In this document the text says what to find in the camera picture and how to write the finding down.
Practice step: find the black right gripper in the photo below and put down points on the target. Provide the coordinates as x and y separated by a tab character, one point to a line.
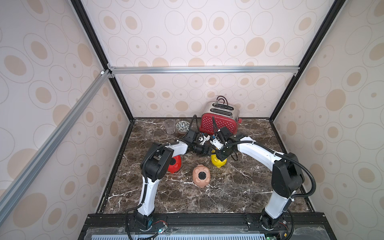
221	151

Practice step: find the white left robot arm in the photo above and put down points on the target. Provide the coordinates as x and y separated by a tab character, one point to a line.
155	166

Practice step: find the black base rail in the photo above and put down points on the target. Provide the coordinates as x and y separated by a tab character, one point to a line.
296	226

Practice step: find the clear drinking glass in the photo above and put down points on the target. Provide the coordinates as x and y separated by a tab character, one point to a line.
170	126

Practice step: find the floral patterned bowl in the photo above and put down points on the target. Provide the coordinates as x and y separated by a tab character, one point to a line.
182	127

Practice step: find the red piggy bank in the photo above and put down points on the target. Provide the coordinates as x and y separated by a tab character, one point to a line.
175	164

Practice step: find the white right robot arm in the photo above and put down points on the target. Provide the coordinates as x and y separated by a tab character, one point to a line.
290	179

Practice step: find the aluminium frame rail back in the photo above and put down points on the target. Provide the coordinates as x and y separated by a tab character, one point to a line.
205	70

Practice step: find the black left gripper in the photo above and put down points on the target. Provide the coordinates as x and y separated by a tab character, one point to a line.
204	152

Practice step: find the yellow piggy bank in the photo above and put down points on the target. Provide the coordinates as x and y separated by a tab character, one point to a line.
216	162

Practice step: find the aluminium frame rail left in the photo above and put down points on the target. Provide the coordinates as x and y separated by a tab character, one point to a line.
29	173

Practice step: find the aluminium frame rail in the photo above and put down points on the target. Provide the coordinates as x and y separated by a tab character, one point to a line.
205	70
29	173

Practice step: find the pink piggy bank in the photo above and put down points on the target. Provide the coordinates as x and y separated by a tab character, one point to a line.
201	176

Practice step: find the red polka dot toaster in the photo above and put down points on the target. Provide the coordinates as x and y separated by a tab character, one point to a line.
219	114

